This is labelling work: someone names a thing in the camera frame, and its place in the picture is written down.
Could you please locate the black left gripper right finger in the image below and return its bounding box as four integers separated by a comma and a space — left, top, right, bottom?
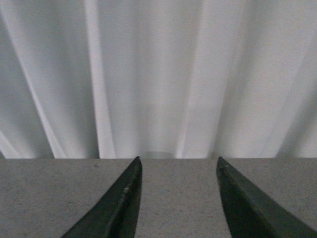
216, 157, 317, 238

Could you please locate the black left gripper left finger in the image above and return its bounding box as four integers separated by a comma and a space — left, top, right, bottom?
63, 157, 142, 238

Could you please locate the white pleated curtain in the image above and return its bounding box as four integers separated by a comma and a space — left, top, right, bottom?
0, 0, 317, 159

